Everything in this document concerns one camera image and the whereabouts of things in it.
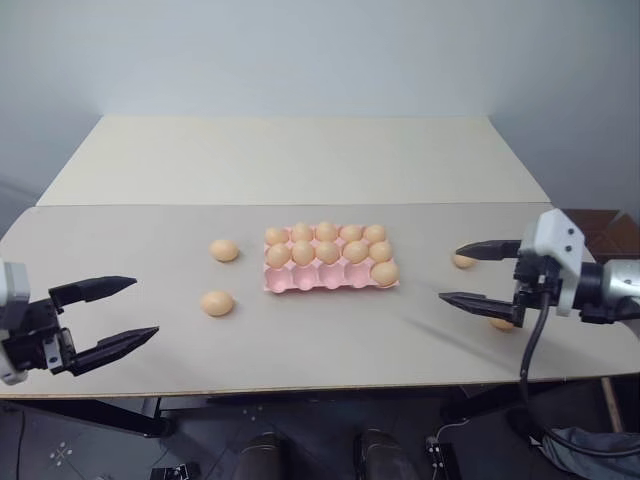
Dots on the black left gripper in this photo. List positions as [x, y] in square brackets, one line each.
[35, 335]

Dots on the black table frame beam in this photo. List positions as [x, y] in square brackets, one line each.
[100, 415]

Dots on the tan egg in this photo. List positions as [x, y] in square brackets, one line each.
[375, 233]
[462, 263]
[279, 253]
[351, 233]
[380, 251]
[501, 325]
[217, 303]
[275, 235]
[302, 252]
[302, 231]
[356, 251]
[326, 231]
[223, 250]
[385, 273]
[327, 251]

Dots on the wooden table leg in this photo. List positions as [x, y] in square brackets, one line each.
[613, 405]

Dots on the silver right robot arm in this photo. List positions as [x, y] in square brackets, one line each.
[617, 285]

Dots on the pink egg tray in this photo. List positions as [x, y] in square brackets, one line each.
[305, 281]

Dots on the small black box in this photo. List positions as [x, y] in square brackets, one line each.
[175, 472]
[442, 457]

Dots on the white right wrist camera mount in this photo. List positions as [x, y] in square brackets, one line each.
[552, 237]

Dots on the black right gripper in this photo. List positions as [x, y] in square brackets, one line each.
[535, 280]

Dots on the grey fabric cover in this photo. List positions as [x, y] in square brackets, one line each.
[595, 457]

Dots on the brown cardboard box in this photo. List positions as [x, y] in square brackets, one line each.
[610, 232]

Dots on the dark rounded shape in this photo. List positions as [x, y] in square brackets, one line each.
[261, 457]
[382, 457]

